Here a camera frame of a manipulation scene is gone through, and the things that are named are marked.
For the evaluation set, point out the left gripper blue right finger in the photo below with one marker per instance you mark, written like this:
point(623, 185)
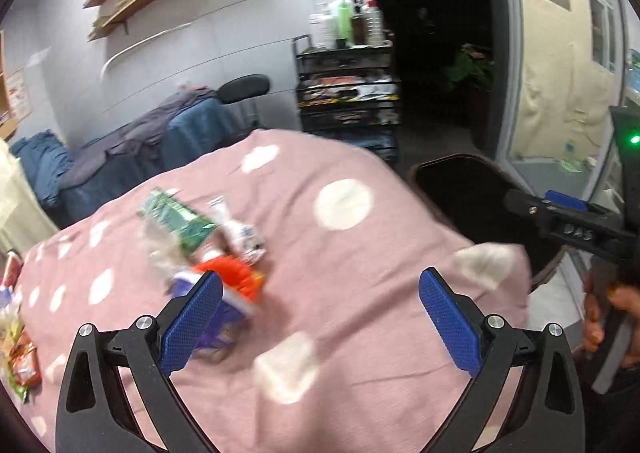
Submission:
point(456, 319)

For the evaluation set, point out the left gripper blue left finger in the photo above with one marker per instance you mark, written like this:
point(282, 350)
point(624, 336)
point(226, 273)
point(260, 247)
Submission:
point(184, 319)

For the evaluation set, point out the black trash bin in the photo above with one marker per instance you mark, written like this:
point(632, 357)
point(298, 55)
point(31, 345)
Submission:
point(466, 192)

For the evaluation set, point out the purple snack package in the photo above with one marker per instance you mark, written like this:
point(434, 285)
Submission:
point(232, 314)

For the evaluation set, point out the orange foam fruit net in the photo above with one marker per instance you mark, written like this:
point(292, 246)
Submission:
point(236, 274)

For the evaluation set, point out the green milk carton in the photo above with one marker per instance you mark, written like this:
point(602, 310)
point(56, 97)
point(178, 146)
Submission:
point(188, 227)

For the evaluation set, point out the pink dotted bed blanket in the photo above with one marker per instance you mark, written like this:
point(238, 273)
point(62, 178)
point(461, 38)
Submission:
point(341, 356)

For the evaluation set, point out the crumpled white wrapper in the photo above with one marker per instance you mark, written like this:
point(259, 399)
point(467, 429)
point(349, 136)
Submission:
point(241, 238)

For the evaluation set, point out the orange snack bag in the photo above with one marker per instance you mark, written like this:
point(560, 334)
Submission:
point(20, 368)

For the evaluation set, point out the cream towel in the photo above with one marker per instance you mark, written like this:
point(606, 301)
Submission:
point(24, 224)

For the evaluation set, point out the grey blanket on bed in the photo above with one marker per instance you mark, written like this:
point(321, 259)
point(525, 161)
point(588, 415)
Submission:
point(142, 135)

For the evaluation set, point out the blue massage bed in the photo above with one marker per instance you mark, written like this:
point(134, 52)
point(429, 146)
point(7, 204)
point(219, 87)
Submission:
point(197, 131)

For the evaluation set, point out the potted plant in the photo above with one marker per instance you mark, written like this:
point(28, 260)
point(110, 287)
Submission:
point(471, 68)

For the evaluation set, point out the blue cloth pile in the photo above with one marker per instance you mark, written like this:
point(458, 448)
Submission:
point(45, 159)

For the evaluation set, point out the black stool chair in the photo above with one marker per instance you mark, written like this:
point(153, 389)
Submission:
point(244, 88)

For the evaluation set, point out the black metal storage cart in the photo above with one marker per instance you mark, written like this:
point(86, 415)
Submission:
point(349, 94)

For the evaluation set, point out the white curved lamp pole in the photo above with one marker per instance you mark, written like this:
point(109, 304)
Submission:
point(138, 45)

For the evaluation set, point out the dark brown bottle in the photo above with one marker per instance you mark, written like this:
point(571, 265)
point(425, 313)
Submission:
point(359, 27)

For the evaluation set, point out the clear ribbed bottle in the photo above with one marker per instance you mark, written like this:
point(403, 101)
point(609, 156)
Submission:
point(374, 22)

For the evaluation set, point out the white pump bottle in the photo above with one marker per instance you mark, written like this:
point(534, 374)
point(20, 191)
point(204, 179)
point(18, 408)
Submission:
point(324, 26)

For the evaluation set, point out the green lotion bottle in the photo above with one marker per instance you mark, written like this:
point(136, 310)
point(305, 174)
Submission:
point(344, 22)

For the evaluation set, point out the wall poster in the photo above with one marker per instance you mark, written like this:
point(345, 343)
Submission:
point(18, 95)

